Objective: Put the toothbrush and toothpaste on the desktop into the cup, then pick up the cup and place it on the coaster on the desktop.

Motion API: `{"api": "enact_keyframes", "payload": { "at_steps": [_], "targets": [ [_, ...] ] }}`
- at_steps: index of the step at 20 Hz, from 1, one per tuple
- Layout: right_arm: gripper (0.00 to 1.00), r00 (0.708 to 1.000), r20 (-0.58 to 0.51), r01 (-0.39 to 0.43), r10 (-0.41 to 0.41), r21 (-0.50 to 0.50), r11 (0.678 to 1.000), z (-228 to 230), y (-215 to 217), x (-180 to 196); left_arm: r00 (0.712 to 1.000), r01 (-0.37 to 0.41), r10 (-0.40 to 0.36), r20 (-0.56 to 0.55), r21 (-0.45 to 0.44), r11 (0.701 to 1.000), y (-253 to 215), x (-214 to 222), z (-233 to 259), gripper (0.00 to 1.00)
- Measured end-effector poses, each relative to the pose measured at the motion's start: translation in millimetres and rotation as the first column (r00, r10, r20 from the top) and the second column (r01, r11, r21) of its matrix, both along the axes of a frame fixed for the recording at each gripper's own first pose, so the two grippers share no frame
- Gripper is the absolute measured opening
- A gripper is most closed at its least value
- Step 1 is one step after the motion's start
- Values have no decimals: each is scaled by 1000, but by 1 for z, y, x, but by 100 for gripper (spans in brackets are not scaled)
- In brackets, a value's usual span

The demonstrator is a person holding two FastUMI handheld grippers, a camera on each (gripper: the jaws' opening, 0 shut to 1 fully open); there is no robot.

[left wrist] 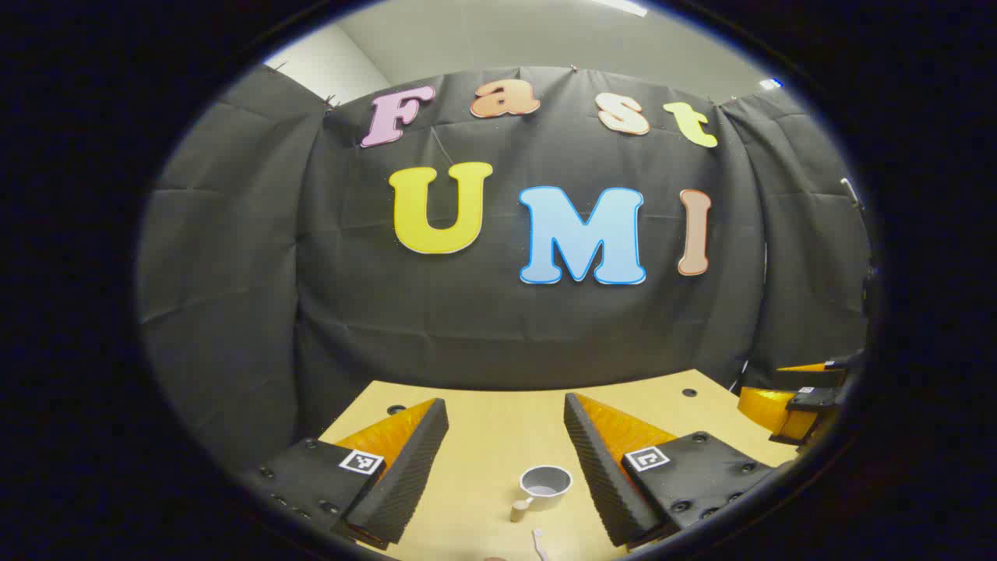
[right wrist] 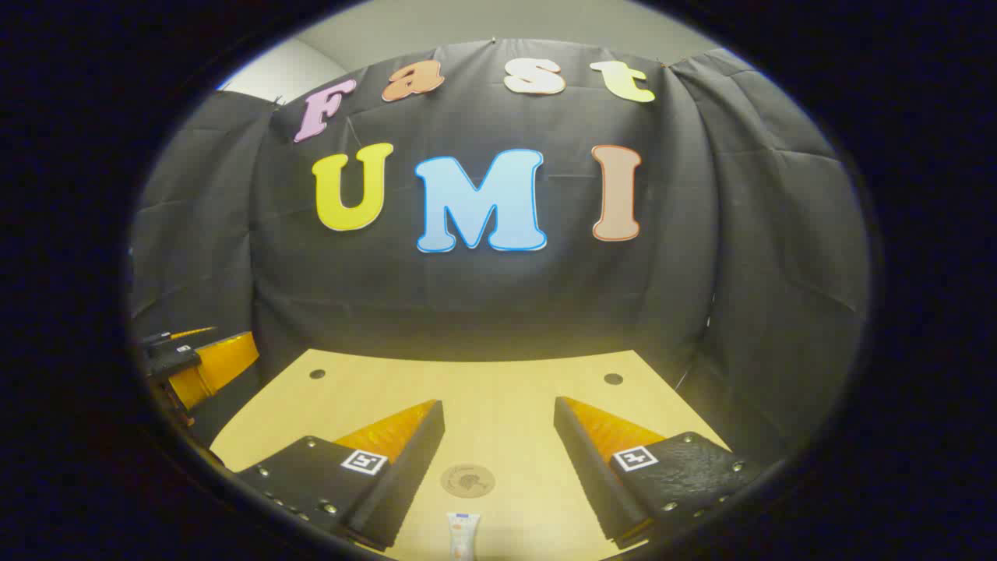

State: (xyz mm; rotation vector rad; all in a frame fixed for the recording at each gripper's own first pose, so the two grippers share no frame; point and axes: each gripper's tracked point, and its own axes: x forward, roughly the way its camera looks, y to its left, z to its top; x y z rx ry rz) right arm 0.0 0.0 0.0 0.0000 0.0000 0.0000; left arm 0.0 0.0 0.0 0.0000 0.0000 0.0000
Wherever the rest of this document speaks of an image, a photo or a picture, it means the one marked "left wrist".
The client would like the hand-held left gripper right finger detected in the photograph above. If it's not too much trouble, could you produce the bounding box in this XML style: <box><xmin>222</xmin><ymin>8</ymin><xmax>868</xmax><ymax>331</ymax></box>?
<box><xmin>563</xmin><ymin>392</ymin><xmax>780</xmax><ymax>549</ymax></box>

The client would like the light wooden desktop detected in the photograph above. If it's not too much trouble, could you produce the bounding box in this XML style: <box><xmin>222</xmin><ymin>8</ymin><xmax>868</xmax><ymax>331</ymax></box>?
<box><xmin>319</xmin><ymin>369</ymin><xmax>799</xmax><ymax>561</ymax></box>

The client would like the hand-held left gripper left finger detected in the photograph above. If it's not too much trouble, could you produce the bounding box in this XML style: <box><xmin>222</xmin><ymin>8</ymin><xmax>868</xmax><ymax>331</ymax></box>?
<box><xmin>238</xmin><ymin>397</ymin><xmax>450</xmax><ymax>550</ymax></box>

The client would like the black backdrop cloth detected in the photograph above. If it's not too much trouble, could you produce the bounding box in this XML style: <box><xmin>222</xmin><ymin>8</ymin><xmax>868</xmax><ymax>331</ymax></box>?
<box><xmin>136</xmin><ymin>64</ymin><xmax>873</xmax><ymax>476</ymax></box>

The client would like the white cup with wooden handle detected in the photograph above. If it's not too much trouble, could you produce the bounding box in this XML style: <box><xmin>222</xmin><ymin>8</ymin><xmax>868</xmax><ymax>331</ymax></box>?
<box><xmin>509</xmin><ymin>465</ymin><xmax>575</xmax><ymax>524</ymax></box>

